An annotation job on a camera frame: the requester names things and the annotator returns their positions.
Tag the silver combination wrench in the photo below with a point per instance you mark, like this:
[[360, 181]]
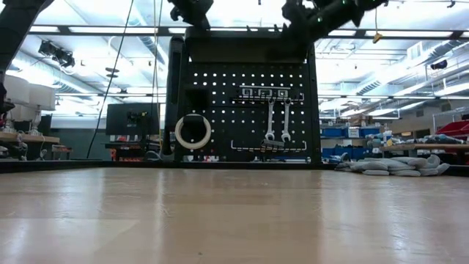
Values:
[[270, 117], [286, 117]]

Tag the white tape roll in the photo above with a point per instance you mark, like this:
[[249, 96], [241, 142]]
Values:
[[193, 147]]

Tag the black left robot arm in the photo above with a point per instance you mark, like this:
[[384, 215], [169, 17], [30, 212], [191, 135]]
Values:
[[18, 25]]

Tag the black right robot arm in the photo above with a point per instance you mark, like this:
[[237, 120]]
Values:
[[351, 9]]

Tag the black pegboard stand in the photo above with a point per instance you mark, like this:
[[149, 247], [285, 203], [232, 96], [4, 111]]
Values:
[[238, 47]]

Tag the yellow hanging tag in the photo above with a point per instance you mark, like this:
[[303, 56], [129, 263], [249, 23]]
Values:
[[377, 37]]

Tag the blue storage bin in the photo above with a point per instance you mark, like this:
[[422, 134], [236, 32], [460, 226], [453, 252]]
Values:
[[344, 152], [368, 131], [331, 132]]

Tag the black monitor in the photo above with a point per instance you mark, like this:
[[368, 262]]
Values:
[[121, 121]]

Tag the black ceiling device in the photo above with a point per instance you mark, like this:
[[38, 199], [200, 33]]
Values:
[[55, 53]]

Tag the grey work glove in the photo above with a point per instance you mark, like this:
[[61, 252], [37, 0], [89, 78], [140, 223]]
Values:
[[399, 163], [373, 172]]

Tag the white table lamp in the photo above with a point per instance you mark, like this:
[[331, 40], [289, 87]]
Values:
[[42, 97], [16, 89]]

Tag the wooden workbench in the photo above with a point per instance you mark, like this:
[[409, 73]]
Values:
[[421, 147]]

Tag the red storage bin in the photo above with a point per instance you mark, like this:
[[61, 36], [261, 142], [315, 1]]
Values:
[[454, 129]]

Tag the wooden desk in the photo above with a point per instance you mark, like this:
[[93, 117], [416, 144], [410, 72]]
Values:
[[33, 139]]

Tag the black security camera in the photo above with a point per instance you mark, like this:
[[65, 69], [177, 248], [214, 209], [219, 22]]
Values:
[[439, 65]]

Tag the black aluminium table frame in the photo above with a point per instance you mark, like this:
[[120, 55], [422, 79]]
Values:
[[73, 165]]

